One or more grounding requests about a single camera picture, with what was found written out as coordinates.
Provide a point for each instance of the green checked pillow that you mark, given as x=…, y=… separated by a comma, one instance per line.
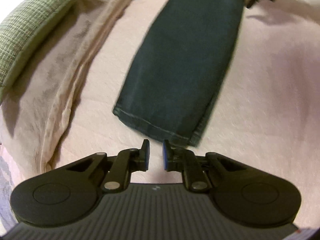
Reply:
x=32, y=25

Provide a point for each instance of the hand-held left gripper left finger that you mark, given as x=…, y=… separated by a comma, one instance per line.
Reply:
x=147, y=156

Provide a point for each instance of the beige pillow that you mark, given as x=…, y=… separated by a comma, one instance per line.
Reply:
x=52, y=87

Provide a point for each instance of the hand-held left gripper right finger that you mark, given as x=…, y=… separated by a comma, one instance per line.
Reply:
x=165, y=156

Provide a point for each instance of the pink bed blanket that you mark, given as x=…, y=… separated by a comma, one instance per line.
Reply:
x=262, y=92

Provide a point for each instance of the dark blue jeans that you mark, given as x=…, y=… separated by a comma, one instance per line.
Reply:
x=182, y=62

